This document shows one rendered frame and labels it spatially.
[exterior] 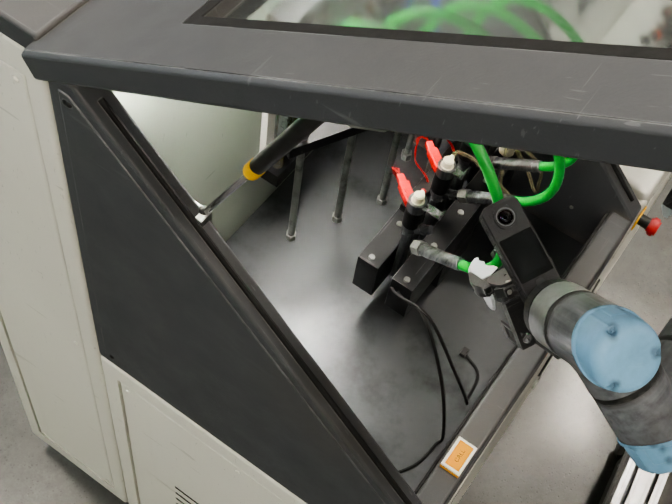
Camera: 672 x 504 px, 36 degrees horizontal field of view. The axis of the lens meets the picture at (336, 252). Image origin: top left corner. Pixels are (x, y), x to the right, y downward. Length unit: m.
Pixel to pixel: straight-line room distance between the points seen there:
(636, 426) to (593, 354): 0.11
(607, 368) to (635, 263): 1.94
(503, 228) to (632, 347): 0.22
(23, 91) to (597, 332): 0.67
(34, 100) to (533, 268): 0.58
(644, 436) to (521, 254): 0.23
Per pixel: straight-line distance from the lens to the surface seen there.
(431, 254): 1.39
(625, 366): 1.01
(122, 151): 1.15
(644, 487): 2.38
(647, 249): 2.98
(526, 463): 2.56
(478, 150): 1.20
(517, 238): 1.16
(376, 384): 1.64
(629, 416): 1.07
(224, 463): 1.69
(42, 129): 1.25
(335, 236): 1.77
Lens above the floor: 2.29
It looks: 57 degrees down
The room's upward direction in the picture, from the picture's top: 11 degrees clockwise
